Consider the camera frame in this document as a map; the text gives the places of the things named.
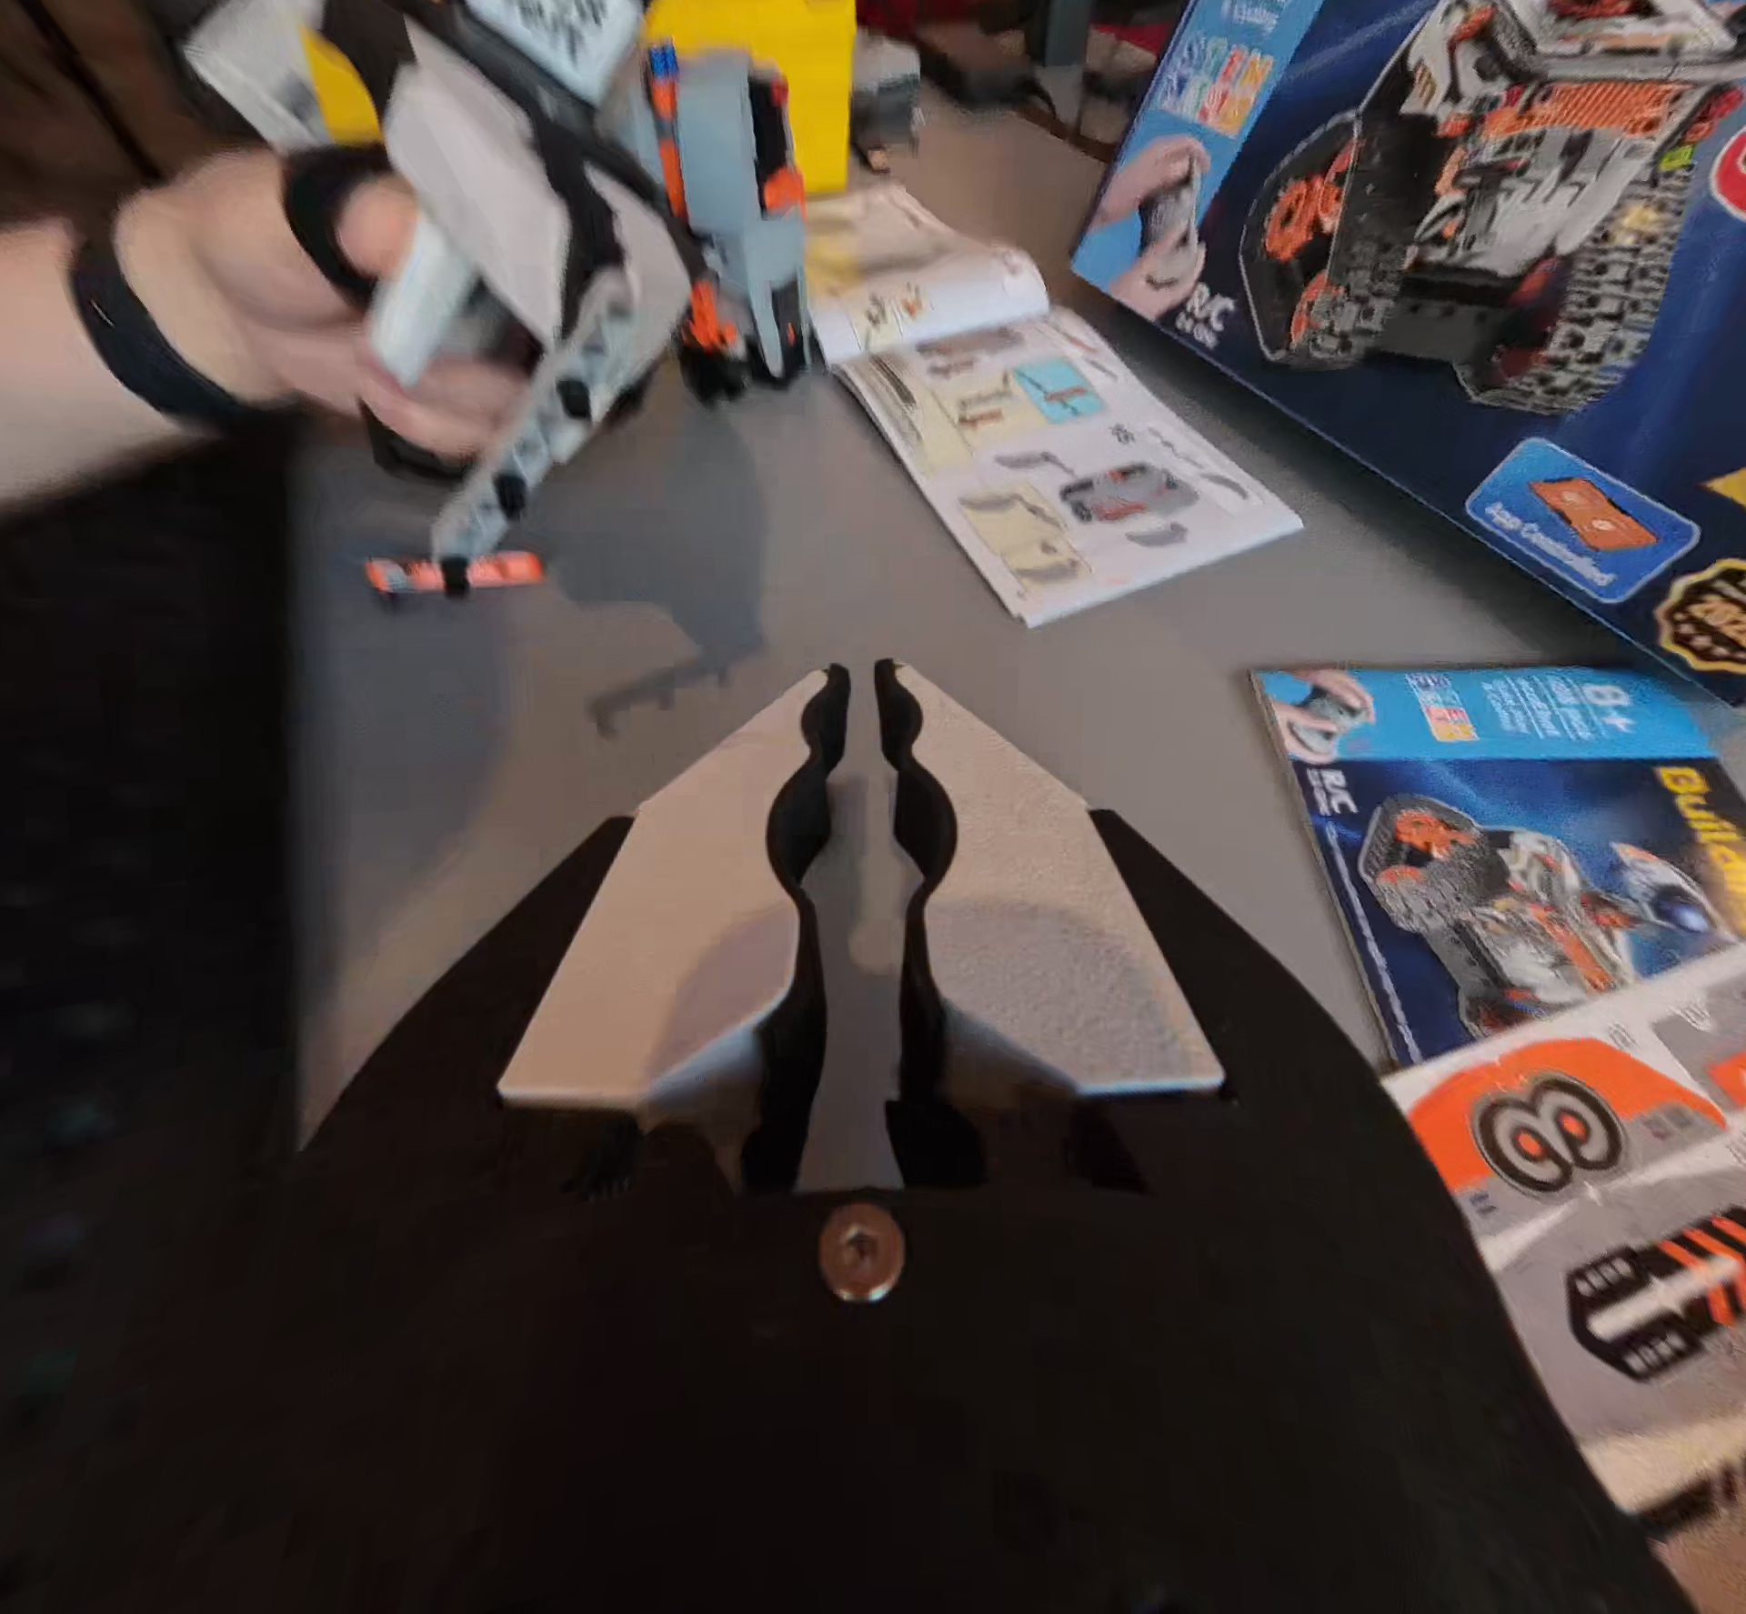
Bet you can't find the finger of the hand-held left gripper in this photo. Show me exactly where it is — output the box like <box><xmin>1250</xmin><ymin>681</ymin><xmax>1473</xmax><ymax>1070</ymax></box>
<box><xmin>386</xmin><ymin>32</ymin><xmax>582</xmax><ymax>346</ymax></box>
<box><xmin>566</xmin><ymin>141</ymin><xmax>695</xmax><ymax>346</ymax></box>

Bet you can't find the white instruction booklet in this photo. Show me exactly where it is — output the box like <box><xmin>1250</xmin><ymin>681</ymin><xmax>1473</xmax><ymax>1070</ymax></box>
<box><xmin>804</xmin><ymin>183</ymin><xmax>1306</xmax><ymax>630</ymax></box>

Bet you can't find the orange and grey sticker sheet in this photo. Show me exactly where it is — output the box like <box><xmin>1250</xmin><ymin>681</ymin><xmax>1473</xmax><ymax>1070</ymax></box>
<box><xmin>1382</xmin><ymin>944</ymin><xmax>1746</xmax><ymax>1528</ymax></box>

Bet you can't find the yellow plastic bin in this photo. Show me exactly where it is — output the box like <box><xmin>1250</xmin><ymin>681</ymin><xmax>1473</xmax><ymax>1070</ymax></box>
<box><xmin>302</xmin><ymin>0</ymin><xmax>866</xmax><ymax>197</ymax></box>

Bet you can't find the black wristband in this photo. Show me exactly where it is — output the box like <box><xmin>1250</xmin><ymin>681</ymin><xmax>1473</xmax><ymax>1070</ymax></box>
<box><xmin>67</xmin><ymin>228</ymin><xmax>262</xmax><ymax>428</ymax></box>

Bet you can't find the person's left hand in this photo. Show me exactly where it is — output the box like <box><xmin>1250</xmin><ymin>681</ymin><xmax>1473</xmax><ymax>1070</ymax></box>
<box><xmin>113</xmin><ymin>145</ymin><xmax>537</xmax><ymax>459</ymax></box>

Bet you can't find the grey desk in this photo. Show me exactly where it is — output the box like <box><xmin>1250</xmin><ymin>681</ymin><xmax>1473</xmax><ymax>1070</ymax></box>
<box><xmin>278</xmin><ymin>72</ymin><xmax>1746</xmax><ymax>1614</ymax></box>

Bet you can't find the orange toy gear rack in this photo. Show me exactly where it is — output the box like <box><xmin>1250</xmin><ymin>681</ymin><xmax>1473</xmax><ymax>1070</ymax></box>
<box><xmin>360</xmin><ymin>548</ymin><xmax>549</xmax><ymax>606</ymax></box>

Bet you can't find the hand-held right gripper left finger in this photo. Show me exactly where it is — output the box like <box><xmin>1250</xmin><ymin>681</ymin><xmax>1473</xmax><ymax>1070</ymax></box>
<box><xmin>497</xmin><ymin>666</ymin><xmax>851</xmax><ymax>1190</ymax></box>

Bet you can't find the light grey toy beam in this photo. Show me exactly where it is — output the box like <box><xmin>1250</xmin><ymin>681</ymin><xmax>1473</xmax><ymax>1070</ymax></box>
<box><xmin>431</xmin><ymin>270</ymin><xmax>644</xmax><ymax>568</ymax></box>

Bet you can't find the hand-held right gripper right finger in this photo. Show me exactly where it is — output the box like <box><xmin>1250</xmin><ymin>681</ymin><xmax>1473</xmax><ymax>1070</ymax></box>
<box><xmin>873</xmin><ymin>659</ymin><xmax>1226</xmax><ymax>1190</ymax></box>

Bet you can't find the grey and orange toy robot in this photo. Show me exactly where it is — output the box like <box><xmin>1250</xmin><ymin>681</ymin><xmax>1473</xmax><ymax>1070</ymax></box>
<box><xmin>639</xmin><ymin>41</ymin><xmax>822</xmax><ymax>403</ymax></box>

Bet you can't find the blue cover manual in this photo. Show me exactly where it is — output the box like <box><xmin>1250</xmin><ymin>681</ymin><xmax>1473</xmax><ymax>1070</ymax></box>
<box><xmin>1250</xmin><ymin>665</ymin><xmax>1746</xmax><ymax>1070</ymax></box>

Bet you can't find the blue robot kit box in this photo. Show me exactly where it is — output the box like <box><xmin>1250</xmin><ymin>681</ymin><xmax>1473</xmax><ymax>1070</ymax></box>
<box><xmin>1070</xmin><ymin>0</ymin><xmax>1746</xmax><ymax>705</ymax></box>

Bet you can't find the person's left forearm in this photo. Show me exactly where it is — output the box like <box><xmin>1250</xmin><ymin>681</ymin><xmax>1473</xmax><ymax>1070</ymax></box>
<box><xmin>0</xmin><ymin>216</ymin><xmax>153</xmax><ymax>510</ymax></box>

